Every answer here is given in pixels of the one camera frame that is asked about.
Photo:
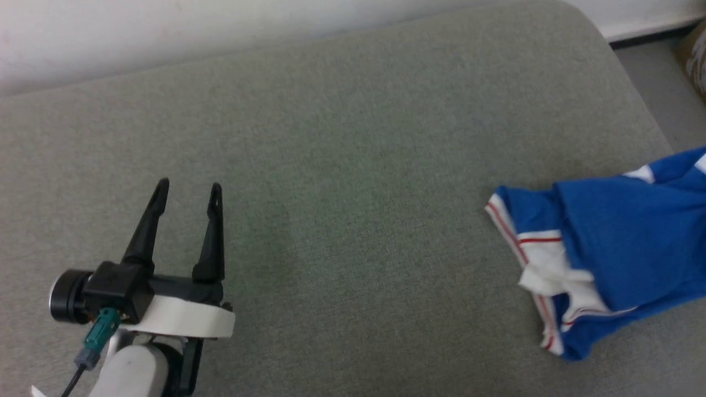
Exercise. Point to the blue jersey with white sleeves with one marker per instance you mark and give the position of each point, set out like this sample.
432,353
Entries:
629,242

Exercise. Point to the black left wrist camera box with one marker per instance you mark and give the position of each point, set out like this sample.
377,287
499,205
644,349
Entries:
118,289

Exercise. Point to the brown cardboard box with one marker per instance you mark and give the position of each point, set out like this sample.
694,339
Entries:
694,60

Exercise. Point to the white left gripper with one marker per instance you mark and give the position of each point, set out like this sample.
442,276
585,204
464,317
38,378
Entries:
187,317

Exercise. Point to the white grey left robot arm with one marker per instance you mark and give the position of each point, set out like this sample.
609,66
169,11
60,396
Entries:
138,369

